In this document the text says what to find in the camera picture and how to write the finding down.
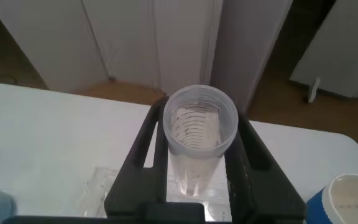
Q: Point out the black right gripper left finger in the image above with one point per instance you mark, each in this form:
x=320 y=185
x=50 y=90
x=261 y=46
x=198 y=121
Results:
x=135 y=180

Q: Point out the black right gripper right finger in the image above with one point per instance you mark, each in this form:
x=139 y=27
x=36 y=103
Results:
x=259 y=186

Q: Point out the test tube with yellowish liquid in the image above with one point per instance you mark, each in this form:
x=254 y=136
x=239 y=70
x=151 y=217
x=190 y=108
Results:
x=200 y=149

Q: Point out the clear acrylic tube rack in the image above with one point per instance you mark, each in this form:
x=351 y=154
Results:
x=95 y=193

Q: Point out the blue white paper cup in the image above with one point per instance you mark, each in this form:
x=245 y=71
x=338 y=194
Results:
x=346 y=202

